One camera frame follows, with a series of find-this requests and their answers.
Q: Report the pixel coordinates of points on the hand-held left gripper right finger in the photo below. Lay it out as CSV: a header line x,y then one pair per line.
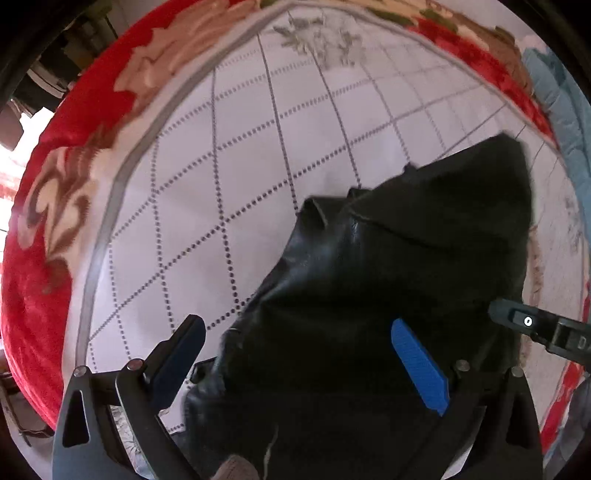
x,y
418,369

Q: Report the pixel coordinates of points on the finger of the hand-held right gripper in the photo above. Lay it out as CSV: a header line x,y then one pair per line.
x,y
540,327

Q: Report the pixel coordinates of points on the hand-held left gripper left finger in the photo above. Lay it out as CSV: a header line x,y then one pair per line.
x,y
178,367

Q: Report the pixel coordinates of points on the black leather jacket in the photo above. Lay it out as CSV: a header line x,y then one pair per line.
x,y
346,323

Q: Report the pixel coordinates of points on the red floral blanket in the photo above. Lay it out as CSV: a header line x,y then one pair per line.
x,y
32,295

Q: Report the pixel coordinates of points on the white diamond-pattern cloth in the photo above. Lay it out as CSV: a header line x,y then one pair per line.
x,y
221,194

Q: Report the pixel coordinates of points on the blue quilt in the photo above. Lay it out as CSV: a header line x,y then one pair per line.
x,y
563,106

